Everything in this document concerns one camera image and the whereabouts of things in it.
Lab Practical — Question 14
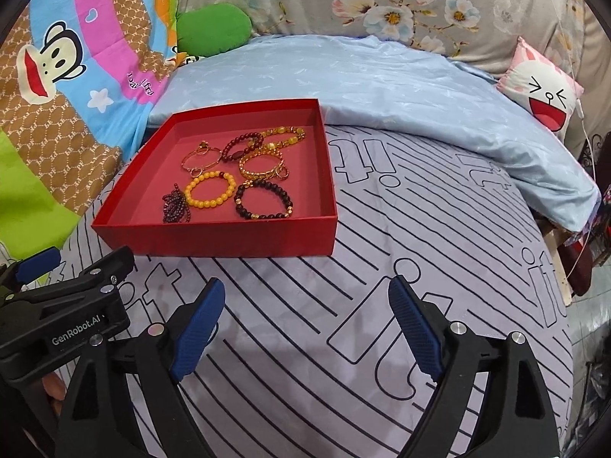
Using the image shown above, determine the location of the dark garnet bead tassel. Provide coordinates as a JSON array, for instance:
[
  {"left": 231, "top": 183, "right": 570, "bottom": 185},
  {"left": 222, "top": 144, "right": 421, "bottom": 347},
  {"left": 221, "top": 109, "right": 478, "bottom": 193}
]
[{"left": 162, "top": 184, "right": 192, "bottom": 223}]

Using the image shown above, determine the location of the thin rose gold bangle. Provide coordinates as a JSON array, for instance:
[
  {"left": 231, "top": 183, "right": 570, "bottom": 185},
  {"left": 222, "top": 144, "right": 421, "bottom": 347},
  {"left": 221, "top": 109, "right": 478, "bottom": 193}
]
[{"left": 180, "top": 144, "right": 221, "bottom": 178}]

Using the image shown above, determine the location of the yellow amber bead bracelet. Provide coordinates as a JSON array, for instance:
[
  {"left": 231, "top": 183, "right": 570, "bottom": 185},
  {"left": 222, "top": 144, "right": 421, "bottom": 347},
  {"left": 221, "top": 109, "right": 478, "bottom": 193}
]
[{"left": 183, "top": 169, "right": 238, "bottom": 210}]

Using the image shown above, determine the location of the dark red bead bracelet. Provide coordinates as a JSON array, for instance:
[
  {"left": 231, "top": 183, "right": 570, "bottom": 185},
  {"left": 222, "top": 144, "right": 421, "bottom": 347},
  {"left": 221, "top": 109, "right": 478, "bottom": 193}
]
[{"left": 218, "top": 131, "right": 265, "bottom": 164}]

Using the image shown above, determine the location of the gold chain bangle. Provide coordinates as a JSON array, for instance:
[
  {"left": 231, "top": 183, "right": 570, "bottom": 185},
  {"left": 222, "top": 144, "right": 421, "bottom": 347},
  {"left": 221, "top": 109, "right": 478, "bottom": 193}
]
[{"left": 238, "top": 147, "right": 285, "bottom": 180}]

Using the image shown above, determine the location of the black and gold bead bracelet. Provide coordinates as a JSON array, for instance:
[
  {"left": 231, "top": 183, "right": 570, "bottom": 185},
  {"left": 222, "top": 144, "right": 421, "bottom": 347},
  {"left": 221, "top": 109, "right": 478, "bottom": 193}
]
[{"left": 233, "top": 179, "right": 294, "bottom": 221}]

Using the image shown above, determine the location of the yellow crystal bead bracelet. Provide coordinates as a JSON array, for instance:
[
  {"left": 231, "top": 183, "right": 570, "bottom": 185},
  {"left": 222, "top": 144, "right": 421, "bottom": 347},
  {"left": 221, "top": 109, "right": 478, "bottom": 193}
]
[{"left": 259, "top": 125, "right": 307, "bottom": 152}]

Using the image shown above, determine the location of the red jewelry tray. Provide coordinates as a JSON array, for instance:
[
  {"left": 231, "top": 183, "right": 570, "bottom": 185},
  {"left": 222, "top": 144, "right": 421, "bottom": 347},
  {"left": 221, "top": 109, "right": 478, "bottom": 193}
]
[{"left": 91, "top": 98, "right": 338, "bottom": 258}]

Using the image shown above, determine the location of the person's left hand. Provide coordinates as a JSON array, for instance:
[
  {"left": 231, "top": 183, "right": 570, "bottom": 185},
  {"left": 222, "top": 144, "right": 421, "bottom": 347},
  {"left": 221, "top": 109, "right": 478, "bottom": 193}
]
[{"left": 41, "top": 372, "right": 66, "bottom": 402}]

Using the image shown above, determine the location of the colourful cartoon monkey blanket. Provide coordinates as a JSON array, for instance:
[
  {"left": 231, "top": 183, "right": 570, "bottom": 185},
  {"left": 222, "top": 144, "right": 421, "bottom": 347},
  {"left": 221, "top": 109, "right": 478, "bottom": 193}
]
[{"left": 1, "top": 0, "right": 184, "bottom": 264}]

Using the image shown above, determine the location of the grey striped lettered sheet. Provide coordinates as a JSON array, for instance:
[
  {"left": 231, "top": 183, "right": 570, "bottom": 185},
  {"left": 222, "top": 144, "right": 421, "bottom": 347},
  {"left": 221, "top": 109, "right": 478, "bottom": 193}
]
[{"left": 28, "top": 123, "right": 574, "bottom": 458}]

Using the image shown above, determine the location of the green plush cushion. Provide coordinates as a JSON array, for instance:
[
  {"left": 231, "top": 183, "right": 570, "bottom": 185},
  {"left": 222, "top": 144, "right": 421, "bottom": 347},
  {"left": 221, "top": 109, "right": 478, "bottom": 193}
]
[{"left": 176, "top": 2, "right": 253, "bottom": 57}]

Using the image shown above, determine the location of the pink cartoon face pillow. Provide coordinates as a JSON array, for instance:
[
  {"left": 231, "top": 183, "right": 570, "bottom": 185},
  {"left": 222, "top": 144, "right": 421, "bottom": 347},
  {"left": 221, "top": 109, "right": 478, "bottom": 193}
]
[{"left": 496, "top": 36, "right": 584, "bottom": 142}]

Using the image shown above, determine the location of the light blue quilt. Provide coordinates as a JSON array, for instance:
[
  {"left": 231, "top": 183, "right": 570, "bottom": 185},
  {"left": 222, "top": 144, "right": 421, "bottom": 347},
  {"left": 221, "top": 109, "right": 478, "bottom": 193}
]
[{"left": 147, "top": 35, "right": 601, "bottom": 233}]

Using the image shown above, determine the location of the grey floral bed sheet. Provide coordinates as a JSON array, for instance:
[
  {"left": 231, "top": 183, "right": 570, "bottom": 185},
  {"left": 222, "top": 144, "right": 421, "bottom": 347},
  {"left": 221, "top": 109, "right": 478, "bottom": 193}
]
[{"left": 178, "top": 0, "right": 610, "bottom": 149}]

